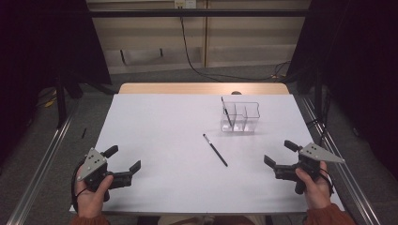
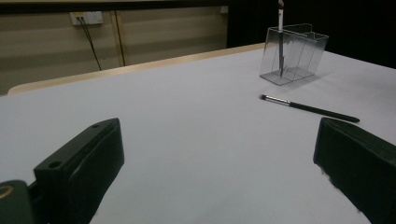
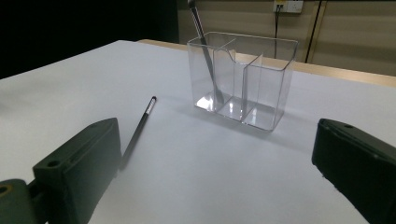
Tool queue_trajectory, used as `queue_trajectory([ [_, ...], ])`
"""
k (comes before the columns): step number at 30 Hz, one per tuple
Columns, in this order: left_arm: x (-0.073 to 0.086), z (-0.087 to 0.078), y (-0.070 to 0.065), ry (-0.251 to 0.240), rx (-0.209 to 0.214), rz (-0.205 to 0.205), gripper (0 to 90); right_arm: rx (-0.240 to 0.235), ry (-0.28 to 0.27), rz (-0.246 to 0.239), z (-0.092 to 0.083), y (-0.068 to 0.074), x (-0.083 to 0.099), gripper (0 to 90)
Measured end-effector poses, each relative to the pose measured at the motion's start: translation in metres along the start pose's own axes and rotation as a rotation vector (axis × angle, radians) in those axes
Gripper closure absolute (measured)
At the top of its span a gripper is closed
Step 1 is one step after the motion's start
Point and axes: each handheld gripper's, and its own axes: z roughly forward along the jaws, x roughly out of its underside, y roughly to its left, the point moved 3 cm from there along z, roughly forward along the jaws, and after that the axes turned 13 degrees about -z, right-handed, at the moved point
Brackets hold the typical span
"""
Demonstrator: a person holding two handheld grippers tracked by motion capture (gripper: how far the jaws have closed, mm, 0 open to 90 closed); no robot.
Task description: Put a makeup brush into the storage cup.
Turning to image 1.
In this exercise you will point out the white wall outlet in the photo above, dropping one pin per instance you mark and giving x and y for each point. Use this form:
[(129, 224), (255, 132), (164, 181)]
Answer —
[(185, 3)]

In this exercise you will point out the wooden table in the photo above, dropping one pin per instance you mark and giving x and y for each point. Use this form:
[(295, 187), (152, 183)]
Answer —
[(187, 88)]

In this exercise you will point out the person's left hand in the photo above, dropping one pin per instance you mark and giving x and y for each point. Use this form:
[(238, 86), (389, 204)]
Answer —
[(90, 200)]

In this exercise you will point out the thin black makeup brush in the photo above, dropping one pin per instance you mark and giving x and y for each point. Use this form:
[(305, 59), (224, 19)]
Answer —
[(215, 150), (226, 112)]

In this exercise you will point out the clear acrylic organizer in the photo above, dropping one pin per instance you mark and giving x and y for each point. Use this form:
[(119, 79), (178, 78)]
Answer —
[(242, 120)]

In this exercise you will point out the person's right hand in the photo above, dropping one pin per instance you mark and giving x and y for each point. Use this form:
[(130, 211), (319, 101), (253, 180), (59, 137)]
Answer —
[(316, 193)]

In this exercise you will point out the black metal stand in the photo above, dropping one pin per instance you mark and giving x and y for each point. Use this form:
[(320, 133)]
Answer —
[(61, 103), (318, 93)]

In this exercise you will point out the dark round knob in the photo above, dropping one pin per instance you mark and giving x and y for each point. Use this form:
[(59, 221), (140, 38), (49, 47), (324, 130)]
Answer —
[(236, 92)]

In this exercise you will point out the black horizontal bar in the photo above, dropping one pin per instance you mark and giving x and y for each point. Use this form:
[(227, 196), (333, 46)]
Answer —
[(200, 13)]

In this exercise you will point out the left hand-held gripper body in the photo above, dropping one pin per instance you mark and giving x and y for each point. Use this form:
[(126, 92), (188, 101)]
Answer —
[(91, 162)]

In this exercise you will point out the white table board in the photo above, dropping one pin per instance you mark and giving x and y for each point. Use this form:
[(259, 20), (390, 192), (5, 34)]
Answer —
[(175, 187)]

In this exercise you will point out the dark curtain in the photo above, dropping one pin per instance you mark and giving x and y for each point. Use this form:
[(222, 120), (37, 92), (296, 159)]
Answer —
[(37, 47), (359, 62)]

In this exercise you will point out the metal floor rail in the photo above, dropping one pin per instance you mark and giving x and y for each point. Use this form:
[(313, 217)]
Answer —
[(353, 190), (47, 159)]

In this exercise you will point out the small black stick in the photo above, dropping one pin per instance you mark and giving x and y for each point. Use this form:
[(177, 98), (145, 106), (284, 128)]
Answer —
[(84, 133)]

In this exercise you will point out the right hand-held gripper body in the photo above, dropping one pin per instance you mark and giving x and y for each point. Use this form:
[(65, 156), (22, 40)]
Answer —
[(313, 153)]

